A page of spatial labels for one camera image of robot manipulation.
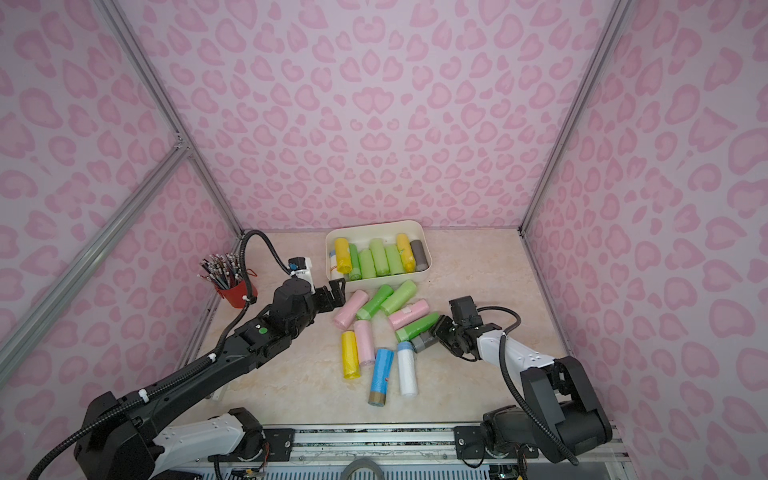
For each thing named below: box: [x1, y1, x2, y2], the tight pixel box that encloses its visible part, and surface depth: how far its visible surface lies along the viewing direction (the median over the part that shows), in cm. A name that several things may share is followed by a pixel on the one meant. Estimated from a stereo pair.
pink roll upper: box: [334, 289, 369, 330], surface depth 95 cm
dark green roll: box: [349, 243, 363, 281], surface depth 106 cm
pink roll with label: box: [388, 299, 430, 331], surface depth 95 cm
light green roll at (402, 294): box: [380, 280, 417, 316], surface depth 100 cm
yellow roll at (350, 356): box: [342, 331, 361, 380], surface depth 88 cm
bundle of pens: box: [197, 252, 242, 290], surface depth 90 cm
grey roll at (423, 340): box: [410, 331, 439, 353], surface depth 90 cm
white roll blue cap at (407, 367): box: [397, 342, 418, 397], surface depth 85 cm
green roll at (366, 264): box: [358, 248, 377, 279], surface depth 106 cm
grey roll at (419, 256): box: [410, 240, 429, 272], surface depth 112 cm
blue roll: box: [368, 348, 395, 407], surface depth 83 cm
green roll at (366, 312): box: [356, 284, 394, 321], surface depth 97 cm
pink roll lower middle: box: [353, 320, 376, 365], surface depth 90 cm
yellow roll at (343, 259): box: [335, 237, 352, 274], surface depth 107 cm
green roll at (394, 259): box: [384, 243, 405, 275], surface depth 109 cm
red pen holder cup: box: [215, 280, 258, 309], surface depth 92 cm
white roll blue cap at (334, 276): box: [329, 250, 339, 281], surface depth 108 cm
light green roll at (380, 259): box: [369, 238, 390, 276], surface depth 109 cm
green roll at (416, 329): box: [395, 312, 440, 343], surface depth 92 cm
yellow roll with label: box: [396, 233, 417, 273], surface depth 109 cm
